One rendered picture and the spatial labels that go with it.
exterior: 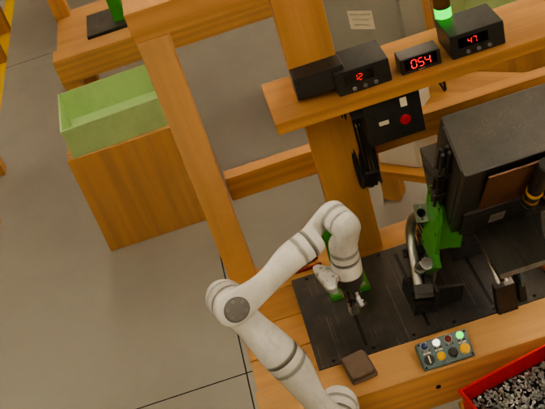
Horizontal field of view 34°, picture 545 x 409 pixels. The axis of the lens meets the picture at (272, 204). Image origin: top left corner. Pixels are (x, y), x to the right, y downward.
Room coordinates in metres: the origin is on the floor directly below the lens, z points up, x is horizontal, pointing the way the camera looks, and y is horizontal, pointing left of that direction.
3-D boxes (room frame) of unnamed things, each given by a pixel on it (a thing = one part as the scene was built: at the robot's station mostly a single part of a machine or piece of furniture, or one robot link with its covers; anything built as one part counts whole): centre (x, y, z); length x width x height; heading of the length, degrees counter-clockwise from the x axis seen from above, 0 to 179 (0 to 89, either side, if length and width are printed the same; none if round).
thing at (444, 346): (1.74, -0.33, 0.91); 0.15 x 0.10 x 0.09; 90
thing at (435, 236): (1.98, -0.45, 1.17); 0.13 x 0.12 x 0.20; 90
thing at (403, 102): (2.25, -0.42, 1.42); 0.17 x 0.12 x 0.15; 90
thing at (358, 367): (1.79, -0.09, 0.91); 0.10 x 0.08 x 0.03; 7
